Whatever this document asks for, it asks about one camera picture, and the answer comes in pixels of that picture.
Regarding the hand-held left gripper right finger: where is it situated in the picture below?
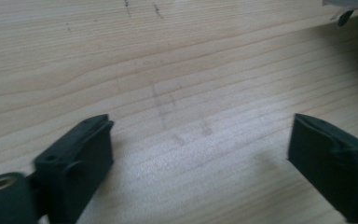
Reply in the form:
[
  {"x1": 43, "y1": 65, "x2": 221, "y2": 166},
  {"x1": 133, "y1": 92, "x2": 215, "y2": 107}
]
[{"x1": 287, "y1": 113, "x2": 358, "y2": 224}]

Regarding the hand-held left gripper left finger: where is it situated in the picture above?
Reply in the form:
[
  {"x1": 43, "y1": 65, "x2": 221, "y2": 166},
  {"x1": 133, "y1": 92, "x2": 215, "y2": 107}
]
[{"x1": 32, "y1": 113, "x2": 116, "y2": 224}]

